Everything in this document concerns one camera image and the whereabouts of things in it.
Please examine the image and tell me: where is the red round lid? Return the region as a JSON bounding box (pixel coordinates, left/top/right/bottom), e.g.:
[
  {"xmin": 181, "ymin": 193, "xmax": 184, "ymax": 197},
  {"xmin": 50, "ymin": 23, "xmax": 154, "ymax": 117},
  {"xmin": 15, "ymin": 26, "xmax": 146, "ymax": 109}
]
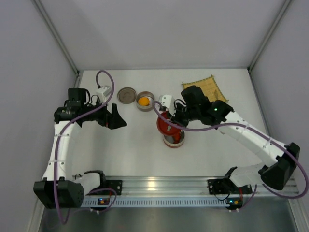
[{"xmin": 156, "ymin": 117, "xmax": 181, "ymax": 136}]

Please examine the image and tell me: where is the red chicken drumstick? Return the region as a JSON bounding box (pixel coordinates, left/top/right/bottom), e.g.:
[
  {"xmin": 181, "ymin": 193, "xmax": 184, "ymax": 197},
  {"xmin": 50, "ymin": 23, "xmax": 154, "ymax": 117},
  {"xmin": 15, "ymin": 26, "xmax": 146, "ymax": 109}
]
[{"xmin": 172, "ymin": 132, "xmax": 182, "ymax": 144}]

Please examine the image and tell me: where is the grey round lid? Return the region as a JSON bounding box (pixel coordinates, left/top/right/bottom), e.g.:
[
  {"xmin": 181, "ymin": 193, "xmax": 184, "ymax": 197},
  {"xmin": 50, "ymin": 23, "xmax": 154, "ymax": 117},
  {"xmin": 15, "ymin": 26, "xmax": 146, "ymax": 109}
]
[{"xmin": 117, "ymin": 87, "xmax": 137, "ymax": 104}]

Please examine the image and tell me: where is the red-banded steel bowl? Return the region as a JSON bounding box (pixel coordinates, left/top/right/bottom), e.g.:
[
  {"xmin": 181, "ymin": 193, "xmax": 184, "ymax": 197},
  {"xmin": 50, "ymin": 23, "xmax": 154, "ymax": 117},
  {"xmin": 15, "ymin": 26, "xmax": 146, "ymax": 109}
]
[{"xmin": 163, "ymin": 130, "xmax": 185, "ymax": 148}]

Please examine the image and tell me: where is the orange round food ball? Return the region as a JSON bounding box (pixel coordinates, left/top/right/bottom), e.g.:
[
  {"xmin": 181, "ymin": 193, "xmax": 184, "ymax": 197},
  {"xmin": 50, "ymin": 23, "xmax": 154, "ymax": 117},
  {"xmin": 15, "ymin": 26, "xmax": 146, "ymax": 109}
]
[{"xmin": 138, "ymin": 96, "xmax": 150, "ymax": 107}]

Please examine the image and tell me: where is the grey-banded steel bowl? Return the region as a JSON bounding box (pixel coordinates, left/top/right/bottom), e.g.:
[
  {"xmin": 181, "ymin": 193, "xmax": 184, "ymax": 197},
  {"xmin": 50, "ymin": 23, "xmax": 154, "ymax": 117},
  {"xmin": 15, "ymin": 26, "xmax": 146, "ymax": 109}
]
[{"xmin": 136, "ymin": 91, "xmax": 155, "ymax": 112}]

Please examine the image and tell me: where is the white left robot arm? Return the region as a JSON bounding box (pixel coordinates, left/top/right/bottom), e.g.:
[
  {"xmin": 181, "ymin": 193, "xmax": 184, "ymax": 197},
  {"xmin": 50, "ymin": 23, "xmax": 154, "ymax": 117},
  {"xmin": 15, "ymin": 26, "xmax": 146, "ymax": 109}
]
[{"xmin": 33, "ymin": 86, "xmax": 127, "ymax": 209}]

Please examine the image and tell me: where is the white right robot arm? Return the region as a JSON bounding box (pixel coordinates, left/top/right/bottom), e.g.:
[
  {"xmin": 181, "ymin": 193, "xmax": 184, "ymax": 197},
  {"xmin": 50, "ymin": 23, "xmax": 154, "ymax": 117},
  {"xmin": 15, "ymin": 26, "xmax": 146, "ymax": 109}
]
[{"xmin": 162, "ymin": 86, "xmax": 300, "ymax": 190}]

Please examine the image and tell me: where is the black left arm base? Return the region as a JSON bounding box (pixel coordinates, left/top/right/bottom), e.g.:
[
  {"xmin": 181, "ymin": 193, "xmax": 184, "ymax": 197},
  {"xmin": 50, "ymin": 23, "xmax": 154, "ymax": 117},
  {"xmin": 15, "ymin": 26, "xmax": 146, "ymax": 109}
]
[{"xmin": 91, "ymin": 179, "xmax": 123, "ymax": 196}]

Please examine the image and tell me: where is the bamboo mat tray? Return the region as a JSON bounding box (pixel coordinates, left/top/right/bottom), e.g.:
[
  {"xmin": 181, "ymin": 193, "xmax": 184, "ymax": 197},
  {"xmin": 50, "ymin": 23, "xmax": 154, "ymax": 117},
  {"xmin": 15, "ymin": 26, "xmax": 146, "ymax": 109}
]
[{"xmin": 182, "ymin": 75, "xmax": 228, "ymax": 103}]

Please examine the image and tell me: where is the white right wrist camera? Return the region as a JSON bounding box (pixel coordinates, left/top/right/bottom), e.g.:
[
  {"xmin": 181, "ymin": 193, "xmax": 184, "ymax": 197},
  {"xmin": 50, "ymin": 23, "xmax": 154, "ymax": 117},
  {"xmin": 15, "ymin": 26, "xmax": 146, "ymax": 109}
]
[{"xmin": 159, "ymin": 95, "xmax": 175, "ymax": 116}]

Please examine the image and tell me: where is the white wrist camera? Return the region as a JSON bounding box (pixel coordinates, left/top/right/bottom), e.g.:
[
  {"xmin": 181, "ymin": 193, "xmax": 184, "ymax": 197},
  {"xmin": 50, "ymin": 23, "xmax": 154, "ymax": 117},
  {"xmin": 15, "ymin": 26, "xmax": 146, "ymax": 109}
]
[
  {"xmin": 159, "ymin": 95, "xmax": 175, "ymax": 116},
  {"xmin": 96, "ymin": 86, "xmax": 112, "ymax": 103}
]

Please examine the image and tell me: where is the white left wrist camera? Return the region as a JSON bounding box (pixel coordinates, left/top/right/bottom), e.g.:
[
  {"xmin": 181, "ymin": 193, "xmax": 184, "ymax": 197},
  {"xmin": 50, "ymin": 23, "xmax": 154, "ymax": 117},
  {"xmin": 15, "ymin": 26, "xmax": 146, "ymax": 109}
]
[{"xmin": 96, "ymin": 86, "xmax": 112, "ymax": 103}]

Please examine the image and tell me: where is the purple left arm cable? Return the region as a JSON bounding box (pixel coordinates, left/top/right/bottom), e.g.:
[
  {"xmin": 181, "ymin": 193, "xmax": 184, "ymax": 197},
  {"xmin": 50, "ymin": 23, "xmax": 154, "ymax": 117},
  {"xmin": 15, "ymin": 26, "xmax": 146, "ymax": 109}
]
[{"xmin": 54, "ymin": 70, "xmax": 119, "ymax": 225}]

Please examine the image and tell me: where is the aluminium front rail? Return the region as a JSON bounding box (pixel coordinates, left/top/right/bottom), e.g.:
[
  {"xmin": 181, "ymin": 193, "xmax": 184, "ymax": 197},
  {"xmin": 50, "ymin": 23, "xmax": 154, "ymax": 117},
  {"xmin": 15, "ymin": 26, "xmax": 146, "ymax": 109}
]
[{"xmin": 36, "ymin": 175, "xmax": 299, "ymax": 197}]

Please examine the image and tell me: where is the slotted cable duct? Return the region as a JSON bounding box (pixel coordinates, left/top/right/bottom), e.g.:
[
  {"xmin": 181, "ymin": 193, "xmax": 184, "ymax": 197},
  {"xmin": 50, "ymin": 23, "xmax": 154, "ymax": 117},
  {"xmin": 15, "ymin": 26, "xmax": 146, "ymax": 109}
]
[{"xmin": 82, "ymin": 196, "xmax": 242, "ymax": 208}]

